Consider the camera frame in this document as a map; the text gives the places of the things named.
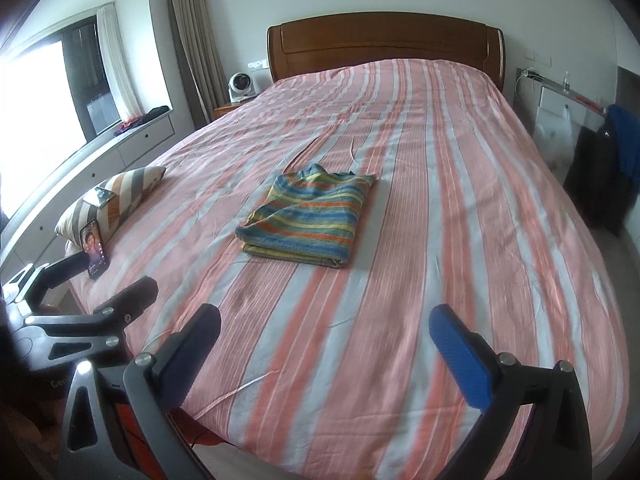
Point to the white wall socket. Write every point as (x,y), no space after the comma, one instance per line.
(257,64)

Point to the white sheer curtain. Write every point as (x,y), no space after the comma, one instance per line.
(120,65)

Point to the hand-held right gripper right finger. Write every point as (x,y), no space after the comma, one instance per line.
(460,355)

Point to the blue garment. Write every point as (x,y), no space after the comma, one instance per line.
(625,140)

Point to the striped colourful towel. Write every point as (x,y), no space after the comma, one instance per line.
(310,215)

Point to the chevron striped pillow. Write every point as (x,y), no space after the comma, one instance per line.
(125,187)

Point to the small clear bottle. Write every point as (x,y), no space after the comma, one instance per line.
(566,82)

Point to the black jacket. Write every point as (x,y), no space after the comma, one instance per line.
(597,180)

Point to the small foil packet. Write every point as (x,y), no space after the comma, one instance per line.
(105,196)

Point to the small white fan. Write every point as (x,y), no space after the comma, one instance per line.
(241,86)

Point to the window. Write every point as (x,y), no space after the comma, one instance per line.
(87,80)

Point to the white wall switch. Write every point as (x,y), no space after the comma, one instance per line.
(537,58)

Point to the wooden nightstand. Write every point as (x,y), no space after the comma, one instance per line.
(229,109)

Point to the dark clothes pile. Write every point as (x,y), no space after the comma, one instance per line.
(142,120)

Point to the brown curtain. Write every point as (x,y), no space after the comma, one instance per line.
(197,45)

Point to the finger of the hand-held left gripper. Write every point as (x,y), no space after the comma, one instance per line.
(65,266)
(137,292)

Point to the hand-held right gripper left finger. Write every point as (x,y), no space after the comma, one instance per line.
(195,350)

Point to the wooden headboard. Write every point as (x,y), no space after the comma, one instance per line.
(385,40)

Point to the black smartphone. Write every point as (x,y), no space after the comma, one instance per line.
(95,250)

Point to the pink striped bed sheet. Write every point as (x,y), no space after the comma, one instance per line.
(425,285)

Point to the white window seat cabinet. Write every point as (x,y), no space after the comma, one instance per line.
(100,160)

